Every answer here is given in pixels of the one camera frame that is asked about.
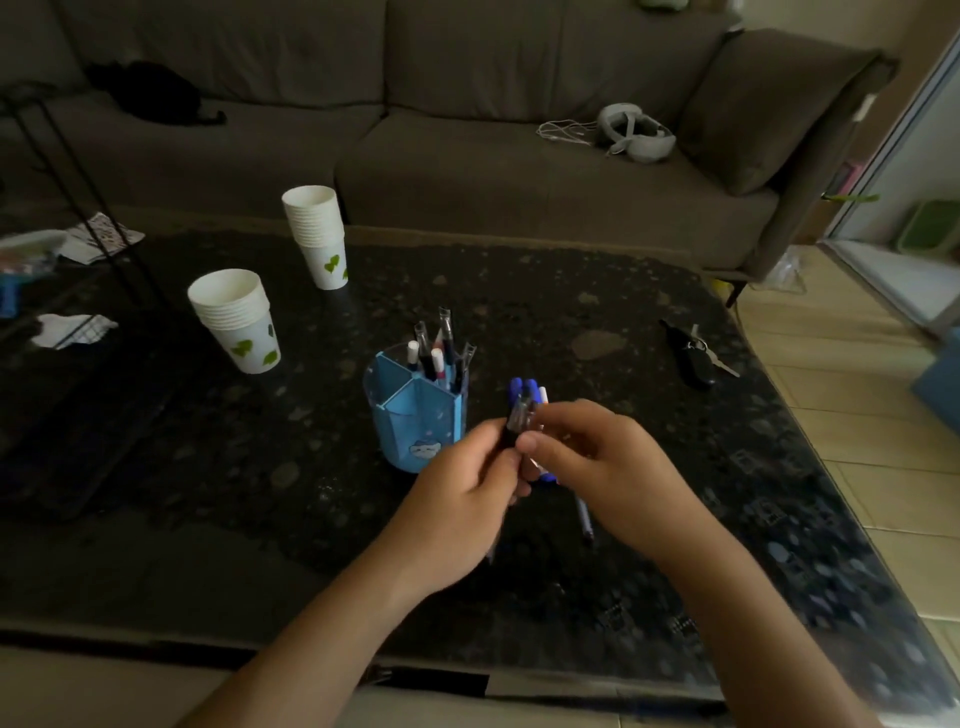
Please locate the printed paper sheet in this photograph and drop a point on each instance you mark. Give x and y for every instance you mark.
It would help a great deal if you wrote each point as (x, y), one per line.
(101, 236)

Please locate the person's left hand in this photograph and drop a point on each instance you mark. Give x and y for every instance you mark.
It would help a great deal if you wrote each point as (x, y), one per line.
(450, 517)

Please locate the blue box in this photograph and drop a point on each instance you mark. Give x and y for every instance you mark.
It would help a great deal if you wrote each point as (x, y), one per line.
(941, 375)

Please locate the blue pen holder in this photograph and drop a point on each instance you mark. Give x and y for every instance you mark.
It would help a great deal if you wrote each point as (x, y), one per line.
(416, 424)

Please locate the clear plastic bag with items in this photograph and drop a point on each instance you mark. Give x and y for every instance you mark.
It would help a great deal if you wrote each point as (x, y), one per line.
(22, 262)

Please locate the white capped pen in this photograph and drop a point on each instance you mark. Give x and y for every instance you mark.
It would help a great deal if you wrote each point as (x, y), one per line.
(586, 517)

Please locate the person's right hand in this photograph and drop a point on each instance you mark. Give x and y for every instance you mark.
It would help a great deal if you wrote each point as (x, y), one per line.
(615, 480)

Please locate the person's right forearm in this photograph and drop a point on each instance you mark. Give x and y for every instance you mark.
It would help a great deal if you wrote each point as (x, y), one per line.
(757, 645)

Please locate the grey-brown sofa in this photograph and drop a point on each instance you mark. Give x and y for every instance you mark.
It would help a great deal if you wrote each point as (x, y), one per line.
(465, 165)

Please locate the cluster of assorted pens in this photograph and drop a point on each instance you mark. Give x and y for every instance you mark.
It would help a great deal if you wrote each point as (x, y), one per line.
(439, 360)

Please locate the stack of white paper cups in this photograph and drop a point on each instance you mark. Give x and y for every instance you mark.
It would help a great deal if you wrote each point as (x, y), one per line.
(236, 322)
(319, 236)

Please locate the black metal stand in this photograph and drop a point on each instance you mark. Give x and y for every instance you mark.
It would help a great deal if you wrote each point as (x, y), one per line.
(82, 187)

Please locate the person's left thumb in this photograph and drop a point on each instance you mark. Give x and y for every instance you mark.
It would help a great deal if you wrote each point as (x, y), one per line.
(491, 436)

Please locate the grey-brown cushion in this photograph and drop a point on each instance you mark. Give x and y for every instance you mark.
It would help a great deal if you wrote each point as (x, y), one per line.
(772, 105)

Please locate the blue capped pen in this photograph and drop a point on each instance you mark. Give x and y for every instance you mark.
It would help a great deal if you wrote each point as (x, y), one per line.
(532, 397)

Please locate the sliding door frame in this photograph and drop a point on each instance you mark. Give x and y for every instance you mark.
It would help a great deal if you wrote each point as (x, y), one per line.
(885, 247)

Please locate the black cloth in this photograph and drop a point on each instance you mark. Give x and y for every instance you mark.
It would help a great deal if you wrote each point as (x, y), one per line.
(154, 90)

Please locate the black car key with keys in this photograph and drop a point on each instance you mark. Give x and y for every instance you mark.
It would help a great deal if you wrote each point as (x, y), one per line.
(694, 356)

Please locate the person's left forearm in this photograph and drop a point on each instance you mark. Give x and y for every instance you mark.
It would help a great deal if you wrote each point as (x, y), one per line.
(322, 645)

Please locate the crumpled white paper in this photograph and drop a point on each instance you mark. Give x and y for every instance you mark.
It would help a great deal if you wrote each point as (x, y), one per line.
(75, 330)

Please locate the white headset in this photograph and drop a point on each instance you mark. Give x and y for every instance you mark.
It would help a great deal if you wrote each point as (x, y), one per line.
(637, 135)

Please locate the person's right thumb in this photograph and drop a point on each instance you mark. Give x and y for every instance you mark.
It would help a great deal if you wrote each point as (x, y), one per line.
(538, 454)

